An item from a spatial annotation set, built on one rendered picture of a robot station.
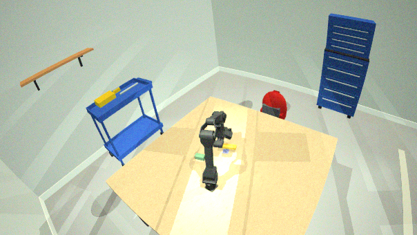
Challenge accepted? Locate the pale green block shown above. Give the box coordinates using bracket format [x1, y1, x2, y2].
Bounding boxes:
[194, 153, 205, 161]

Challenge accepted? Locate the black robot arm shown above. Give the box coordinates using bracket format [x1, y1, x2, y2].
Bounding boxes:
[199, 111, 233, 192]

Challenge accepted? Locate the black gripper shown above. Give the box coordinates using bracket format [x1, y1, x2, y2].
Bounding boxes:
[213, 126, 229, 148]

